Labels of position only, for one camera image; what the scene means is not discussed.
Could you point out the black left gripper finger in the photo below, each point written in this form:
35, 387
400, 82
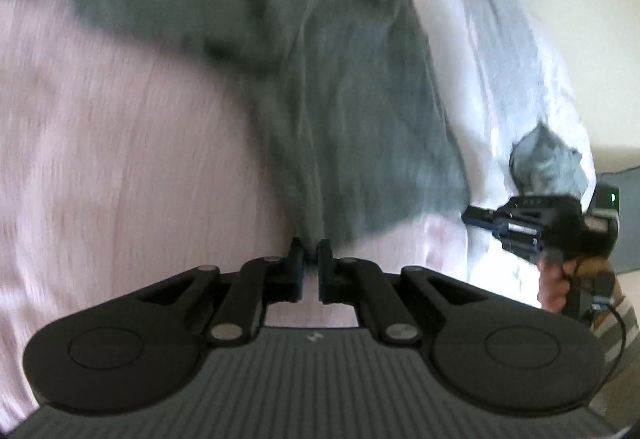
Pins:
481, 218
139, 348
490, 350

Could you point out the dark green plaid garment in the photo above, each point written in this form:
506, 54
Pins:
344, 94

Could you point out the person's right hand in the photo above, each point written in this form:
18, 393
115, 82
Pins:
555, 278

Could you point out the crumpled grey cloth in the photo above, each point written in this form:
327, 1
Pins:
542, 164

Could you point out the white grey bed sheet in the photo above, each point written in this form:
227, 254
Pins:
522, 82

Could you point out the pink bed blanket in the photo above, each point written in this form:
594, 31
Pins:
121, 164

